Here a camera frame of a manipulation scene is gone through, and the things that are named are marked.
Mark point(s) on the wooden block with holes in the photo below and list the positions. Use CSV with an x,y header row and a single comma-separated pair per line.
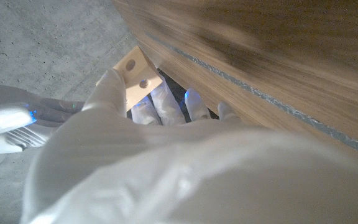
x,y
138,77

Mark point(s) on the grey tape outline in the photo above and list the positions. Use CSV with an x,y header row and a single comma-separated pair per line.
x,y
259,93

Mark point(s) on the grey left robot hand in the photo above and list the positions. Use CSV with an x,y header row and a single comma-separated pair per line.
x,y
182,168

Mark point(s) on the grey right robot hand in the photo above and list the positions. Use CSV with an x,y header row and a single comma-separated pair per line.
x,y
14,118

